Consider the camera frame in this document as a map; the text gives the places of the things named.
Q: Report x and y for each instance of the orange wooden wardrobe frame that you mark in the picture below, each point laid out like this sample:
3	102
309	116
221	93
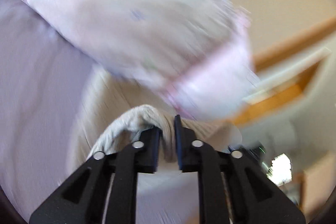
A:
287	70

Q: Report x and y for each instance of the pink floral pillow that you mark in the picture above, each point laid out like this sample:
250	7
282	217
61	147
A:
193	53

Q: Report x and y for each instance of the beige cable-knit sweater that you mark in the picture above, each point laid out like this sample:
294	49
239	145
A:
113	114

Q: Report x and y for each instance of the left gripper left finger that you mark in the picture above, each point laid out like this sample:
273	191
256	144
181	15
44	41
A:
104	188

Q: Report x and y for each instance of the lavender bed sheet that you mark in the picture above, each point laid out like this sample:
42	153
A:
42	81

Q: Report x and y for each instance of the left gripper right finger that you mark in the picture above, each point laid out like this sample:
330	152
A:
231	187

